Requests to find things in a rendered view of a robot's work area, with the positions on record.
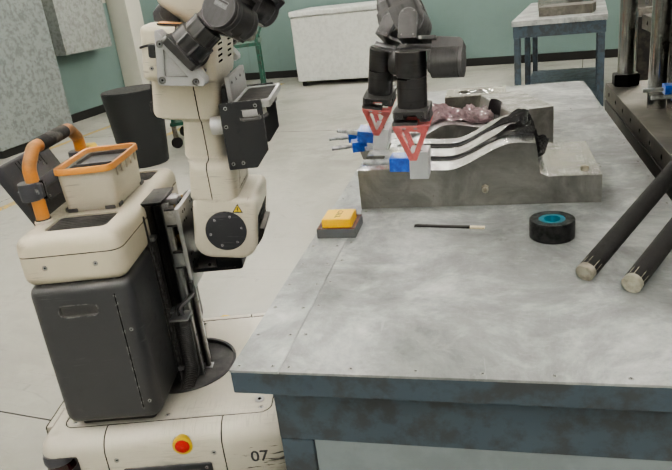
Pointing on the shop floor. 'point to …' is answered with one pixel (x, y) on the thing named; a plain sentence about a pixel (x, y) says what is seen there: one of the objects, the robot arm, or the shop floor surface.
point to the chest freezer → (334, 40)
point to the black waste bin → (137, 123)
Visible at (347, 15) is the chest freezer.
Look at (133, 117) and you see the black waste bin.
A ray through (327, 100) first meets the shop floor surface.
